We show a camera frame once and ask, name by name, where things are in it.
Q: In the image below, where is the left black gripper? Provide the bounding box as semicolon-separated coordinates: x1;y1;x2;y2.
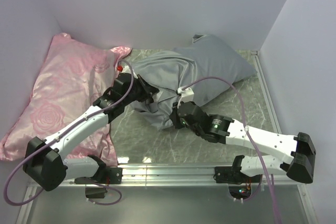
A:
123;73;159;105

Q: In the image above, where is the grey satin pillowcase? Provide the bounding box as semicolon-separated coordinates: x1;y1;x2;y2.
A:
130;34;256;130

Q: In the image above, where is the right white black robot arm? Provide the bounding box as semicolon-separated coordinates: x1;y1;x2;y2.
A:
170;102;316;184

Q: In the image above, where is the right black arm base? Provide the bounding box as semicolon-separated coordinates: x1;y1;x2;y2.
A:
213;155;262;204

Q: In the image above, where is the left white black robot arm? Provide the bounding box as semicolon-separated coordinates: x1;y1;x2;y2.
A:
23;73;159;191

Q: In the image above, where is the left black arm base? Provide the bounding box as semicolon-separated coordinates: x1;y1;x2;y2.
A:
74;167;123;205

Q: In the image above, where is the pink satin rose pillow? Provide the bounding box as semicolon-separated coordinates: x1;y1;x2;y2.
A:
1;33;132;161

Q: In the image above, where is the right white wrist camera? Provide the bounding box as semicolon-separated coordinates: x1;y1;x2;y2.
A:
177;87;194;108

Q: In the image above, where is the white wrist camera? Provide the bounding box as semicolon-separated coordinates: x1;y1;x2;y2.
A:
177;87;194;108
116;64;131;73

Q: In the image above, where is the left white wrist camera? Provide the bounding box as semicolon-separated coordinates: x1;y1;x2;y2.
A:
116;64;131;73

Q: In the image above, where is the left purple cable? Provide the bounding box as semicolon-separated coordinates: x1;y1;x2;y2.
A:
3;60;136;206

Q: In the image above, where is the aluminium mounting rail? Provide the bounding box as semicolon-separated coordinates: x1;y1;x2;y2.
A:
15;163;307;224

